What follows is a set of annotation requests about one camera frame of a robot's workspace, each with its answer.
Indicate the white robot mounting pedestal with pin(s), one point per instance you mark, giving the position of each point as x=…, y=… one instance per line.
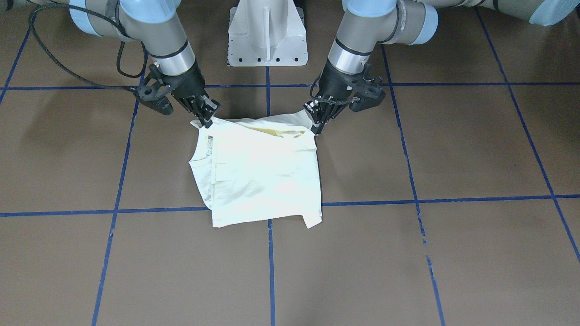
x=267, y=33

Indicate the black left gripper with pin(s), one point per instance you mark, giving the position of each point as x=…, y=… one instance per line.
x=331, y=84

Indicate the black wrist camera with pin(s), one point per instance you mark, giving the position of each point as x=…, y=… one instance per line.
x=150, y=94
x=367, y=89

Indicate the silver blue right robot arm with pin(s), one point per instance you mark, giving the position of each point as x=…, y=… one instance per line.
x=170, y=67

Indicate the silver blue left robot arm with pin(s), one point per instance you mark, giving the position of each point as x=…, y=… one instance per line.
x=366, y=23

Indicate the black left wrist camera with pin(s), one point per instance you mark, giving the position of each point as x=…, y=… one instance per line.
x=367, y=89

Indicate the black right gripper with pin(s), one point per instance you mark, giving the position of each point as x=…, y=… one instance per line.
x=189, y=83

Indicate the cream long-sleeve cat shirt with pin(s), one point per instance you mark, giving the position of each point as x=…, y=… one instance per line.
x=258, y=169

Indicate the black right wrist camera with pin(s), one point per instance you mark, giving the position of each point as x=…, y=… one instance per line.
x=150, y=94

